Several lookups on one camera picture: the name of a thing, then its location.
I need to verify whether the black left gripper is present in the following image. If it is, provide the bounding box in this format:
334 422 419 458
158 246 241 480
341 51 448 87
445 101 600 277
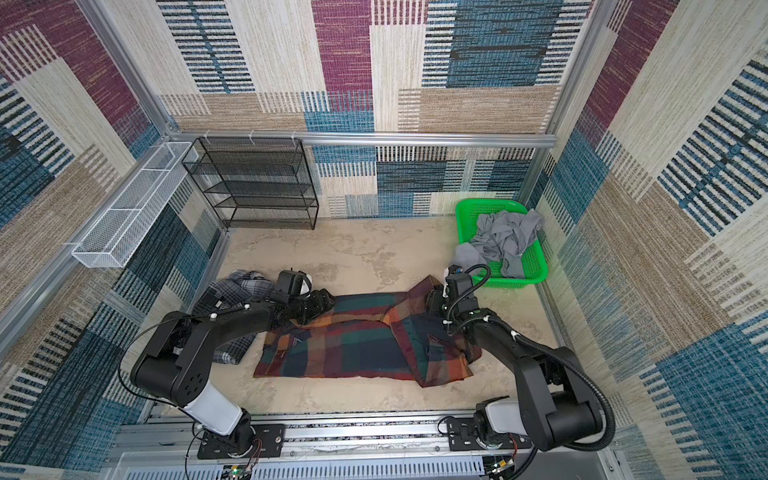
289 288 338 324

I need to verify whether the multicolour plaid long sleeve shirt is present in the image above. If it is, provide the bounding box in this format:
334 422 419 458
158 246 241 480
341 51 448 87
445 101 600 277
254 276 482 388

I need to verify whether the grey plaid long sleeve shirt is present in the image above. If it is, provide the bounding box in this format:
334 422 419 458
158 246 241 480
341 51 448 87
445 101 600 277
192 270 275 365

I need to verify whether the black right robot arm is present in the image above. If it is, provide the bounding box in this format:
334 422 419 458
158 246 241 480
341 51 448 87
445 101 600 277
426 273 616 452

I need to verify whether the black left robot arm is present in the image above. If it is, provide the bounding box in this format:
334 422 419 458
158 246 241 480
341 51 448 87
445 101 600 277
130 270 336 459

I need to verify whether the green plastic basket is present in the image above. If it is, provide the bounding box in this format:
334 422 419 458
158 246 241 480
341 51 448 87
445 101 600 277
455 198 548 289

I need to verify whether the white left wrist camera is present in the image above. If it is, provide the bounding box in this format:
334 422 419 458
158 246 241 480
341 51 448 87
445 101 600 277
299 272 313 296

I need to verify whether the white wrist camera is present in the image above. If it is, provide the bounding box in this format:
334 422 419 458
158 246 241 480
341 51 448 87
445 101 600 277
299 272 313 296
443 265 472 301

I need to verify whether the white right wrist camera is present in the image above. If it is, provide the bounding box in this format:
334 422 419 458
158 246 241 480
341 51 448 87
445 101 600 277
443 265 472 301

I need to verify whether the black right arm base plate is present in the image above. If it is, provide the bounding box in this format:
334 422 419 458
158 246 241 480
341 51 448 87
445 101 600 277
443 416 501 451

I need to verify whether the black wire mesh shelf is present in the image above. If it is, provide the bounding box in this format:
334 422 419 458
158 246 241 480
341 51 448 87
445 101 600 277
181 137 319 230

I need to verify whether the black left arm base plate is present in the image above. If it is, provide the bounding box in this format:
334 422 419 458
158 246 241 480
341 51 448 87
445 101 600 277
196 424 285 460

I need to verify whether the aluminium mounting rail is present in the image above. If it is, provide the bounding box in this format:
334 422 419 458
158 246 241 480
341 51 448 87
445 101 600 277
101 410 637 480

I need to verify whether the white wire mesh tray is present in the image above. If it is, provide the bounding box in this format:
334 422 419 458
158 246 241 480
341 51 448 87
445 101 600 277
72 142 192 269

